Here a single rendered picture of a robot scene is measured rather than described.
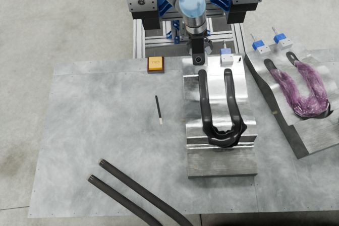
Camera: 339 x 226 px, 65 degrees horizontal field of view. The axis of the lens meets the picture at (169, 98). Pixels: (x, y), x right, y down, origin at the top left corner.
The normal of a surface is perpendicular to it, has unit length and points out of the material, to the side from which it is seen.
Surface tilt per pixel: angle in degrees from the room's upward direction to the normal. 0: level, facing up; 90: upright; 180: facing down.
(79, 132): 0
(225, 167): 0
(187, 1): 11
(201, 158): 0
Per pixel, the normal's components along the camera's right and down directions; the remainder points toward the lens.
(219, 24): -0.06, -0.40
